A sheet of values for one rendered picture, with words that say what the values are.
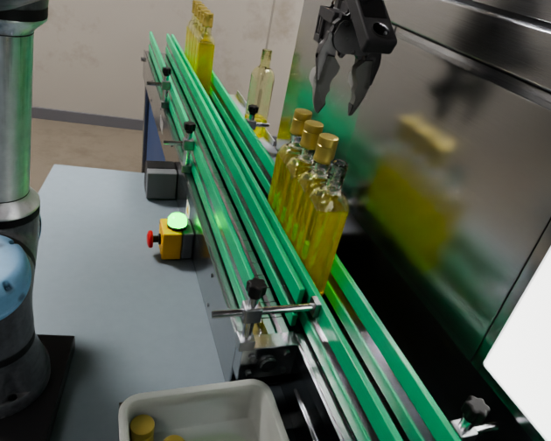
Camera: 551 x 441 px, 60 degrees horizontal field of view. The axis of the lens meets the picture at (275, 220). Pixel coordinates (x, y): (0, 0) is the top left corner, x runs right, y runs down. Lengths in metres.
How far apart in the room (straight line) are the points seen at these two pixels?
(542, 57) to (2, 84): 0.65
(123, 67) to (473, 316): 3.23
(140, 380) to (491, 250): 0.59
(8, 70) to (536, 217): 0.66
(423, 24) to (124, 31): 2.92
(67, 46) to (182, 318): 2.91
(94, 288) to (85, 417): 0.31
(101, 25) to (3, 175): 2.91
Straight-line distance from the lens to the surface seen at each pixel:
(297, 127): 0.91
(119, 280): 1.08
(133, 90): 3.70
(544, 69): 0.66
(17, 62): 0.70
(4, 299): 0.70
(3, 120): 0.72
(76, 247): 1.18
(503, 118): 0.68
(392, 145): 0.87
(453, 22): 0.80
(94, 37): 3.65
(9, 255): 0.73
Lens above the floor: 1.43
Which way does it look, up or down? 30 degrees down
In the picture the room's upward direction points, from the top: 12 degrees clockwise
